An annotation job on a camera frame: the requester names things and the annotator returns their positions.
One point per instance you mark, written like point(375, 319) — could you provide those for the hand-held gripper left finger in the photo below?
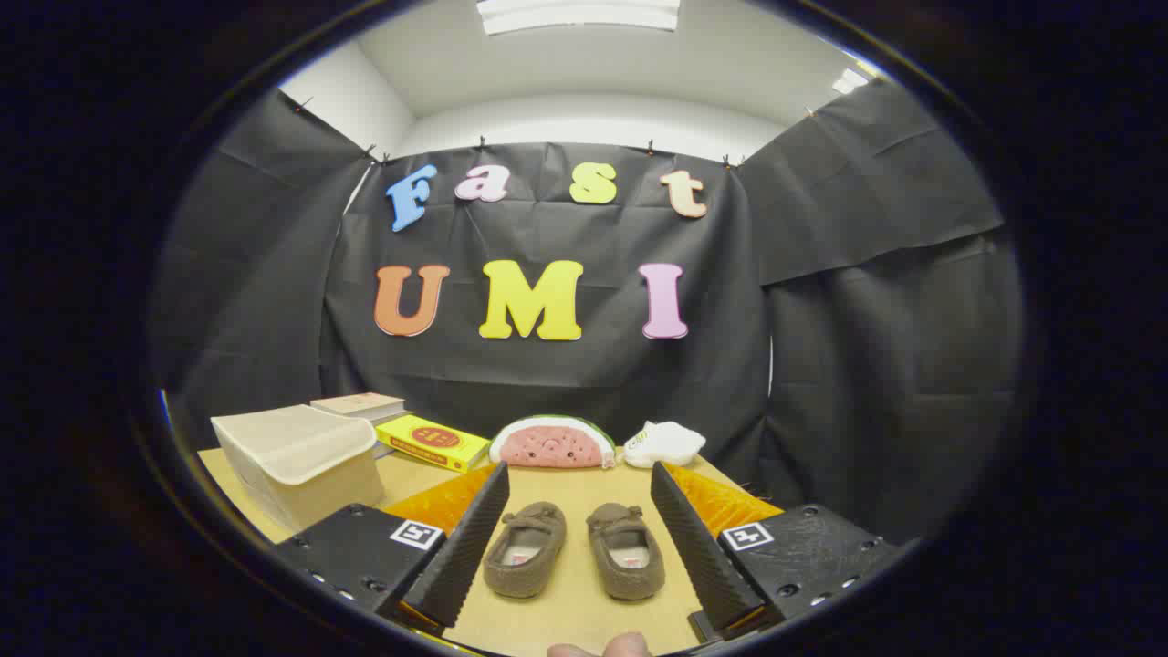
point(461, 557)

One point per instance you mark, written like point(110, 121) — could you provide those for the beige fabric storage box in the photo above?
point(292, 456)

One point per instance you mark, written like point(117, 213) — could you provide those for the yellow book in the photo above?
point(429, 443)

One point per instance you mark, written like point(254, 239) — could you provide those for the white plush toy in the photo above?
point(666, 444)

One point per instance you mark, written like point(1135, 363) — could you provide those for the watermelon slice plush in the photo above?
point(552, 445)

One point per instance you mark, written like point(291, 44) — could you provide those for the brown fuzzy shoe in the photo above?
point(525, 552)
point(625, 555)

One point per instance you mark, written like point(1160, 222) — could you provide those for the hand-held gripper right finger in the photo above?
point(698, 557)

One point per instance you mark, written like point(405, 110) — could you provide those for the large ceiling light panel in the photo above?
point(579, 13)

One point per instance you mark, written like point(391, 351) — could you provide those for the small ceiling light panel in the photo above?
point(849, 81)

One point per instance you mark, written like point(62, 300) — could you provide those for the grey book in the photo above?
point(388, 415)

